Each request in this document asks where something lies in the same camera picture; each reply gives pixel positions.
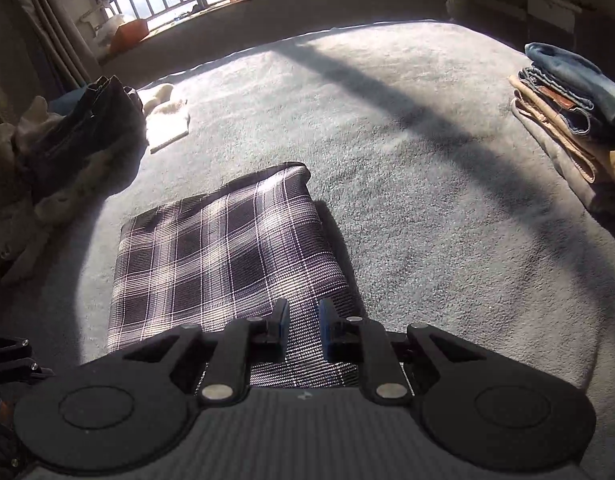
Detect dark plaid flannel pants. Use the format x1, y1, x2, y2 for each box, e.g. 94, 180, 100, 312
107, 162, 362, 388

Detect grey curtain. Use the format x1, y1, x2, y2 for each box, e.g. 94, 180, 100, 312
18, 0, 102, 90

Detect folded clothes stack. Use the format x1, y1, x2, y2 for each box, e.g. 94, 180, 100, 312
508, 42, 615, 214

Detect white low shelf unit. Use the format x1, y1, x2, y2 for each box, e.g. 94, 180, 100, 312
445, 0, 603, 60

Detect white fleece garment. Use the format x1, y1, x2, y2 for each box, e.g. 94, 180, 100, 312
34, 83, 190, 226

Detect white flat card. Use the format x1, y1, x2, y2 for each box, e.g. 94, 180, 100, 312
146, 110, 189, 154

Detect dark navy garment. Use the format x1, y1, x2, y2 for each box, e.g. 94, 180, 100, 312
12, 76, 147, 204

